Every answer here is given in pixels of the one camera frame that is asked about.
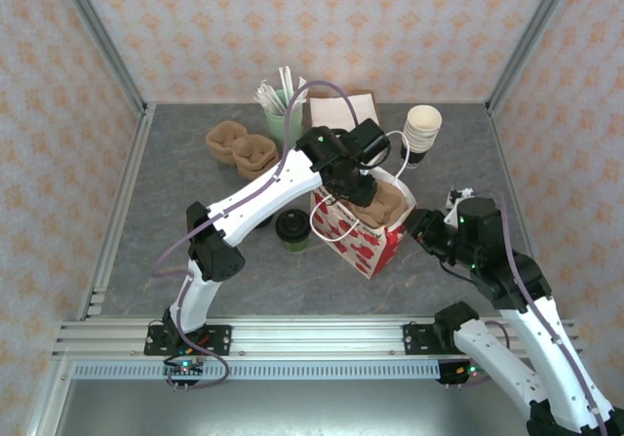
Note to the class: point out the brown pulp cup carrier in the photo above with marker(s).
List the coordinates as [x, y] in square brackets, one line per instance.
[244, 148]
[217, 154]
[385, 202]

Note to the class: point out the black plastic cup lid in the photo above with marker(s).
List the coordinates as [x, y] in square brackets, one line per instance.
[292, 224]

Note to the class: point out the green paper coffee cup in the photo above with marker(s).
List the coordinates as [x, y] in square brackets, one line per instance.
[295, 247]

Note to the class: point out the white paper bag red print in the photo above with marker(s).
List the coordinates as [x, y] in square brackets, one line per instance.
[370, 255]

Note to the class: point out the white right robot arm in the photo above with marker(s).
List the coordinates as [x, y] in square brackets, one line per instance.
[560, 368]

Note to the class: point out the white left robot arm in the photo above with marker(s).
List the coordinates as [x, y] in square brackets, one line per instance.
[263, 192]

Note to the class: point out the white napkin stack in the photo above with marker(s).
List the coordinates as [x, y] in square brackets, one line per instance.
[326, 114]

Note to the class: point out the brown cardboard napkin box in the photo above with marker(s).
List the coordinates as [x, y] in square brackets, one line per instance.
[376, 111]

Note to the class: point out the green straw holder cup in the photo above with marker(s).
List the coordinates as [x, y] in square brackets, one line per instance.
[280, 129]

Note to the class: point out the white paper-wrapped straw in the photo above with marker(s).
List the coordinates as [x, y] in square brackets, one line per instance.
[270, 95]
[263, 100]
[284, 82]
[297, 90]

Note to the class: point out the stack of paper cups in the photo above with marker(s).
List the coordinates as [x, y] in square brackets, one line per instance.
[424, 120]

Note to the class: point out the grey metal sheet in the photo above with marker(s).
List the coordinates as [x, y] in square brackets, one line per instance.
[292, 411]

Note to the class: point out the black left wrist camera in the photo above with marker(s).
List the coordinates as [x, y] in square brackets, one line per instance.
[373, 138]

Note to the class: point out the aluminium side rail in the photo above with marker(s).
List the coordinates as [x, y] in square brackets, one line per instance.
[119, 211]
[506, 163]

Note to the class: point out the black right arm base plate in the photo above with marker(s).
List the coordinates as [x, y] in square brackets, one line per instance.
[419, 341]

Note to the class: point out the aluminium mounting rail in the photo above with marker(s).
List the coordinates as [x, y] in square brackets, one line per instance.
[317, 338]

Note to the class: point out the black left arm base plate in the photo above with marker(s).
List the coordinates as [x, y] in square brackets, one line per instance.
[219, 341]

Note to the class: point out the aluminium frame post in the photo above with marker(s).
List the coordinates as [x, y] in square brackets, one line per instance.
[531, 36]
[101, 36]

